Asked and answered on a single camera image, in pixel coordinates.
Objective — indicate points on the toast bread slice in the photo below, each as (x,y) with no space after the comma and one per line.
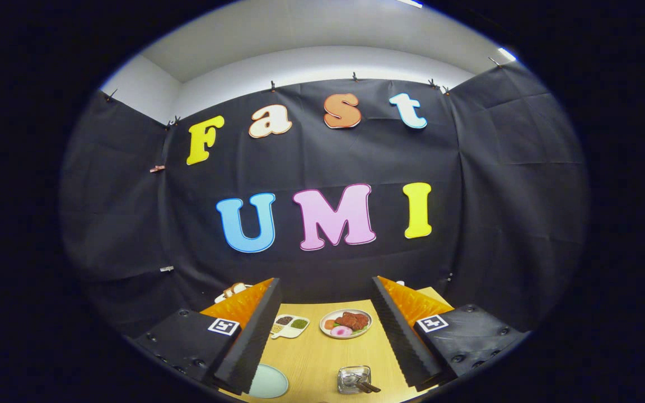
(227,293)
(239,289)

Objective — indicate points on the row of black clips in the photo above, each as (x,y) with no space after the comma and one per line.
(272,87)

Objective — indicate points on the teal round plate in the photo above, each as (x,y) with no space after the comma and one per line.
(269,383)

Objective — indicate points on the red-brown meat pieces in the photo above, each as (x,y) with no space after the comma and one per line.
(353,321)

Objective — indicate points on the pink round food slice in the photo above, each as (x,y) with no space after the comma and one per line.
(341,331)

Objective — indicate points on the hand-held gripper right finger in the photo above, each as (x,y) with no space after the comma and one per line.
(398,336)

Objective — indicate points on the white oval food plate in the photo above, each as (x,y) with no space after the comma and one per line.
(325,333)

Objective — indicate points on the white divided dish with beans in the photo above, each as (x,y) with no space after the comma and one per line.
(291,331)

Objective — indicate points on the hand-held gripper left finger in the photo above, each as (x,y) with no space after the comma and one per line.
(252,341)

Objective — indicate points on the white toaster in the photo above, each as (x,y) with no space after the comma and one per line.
(219,298)

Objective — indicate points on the orange round food slice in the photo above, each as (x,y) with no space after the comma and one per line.
(329,324)

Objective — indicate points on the silver fork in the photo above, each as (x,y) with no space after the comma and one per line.
(373,387)

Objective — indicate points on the ceiling light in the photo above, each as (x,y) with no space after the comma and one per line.
(506,54)
(410,3)

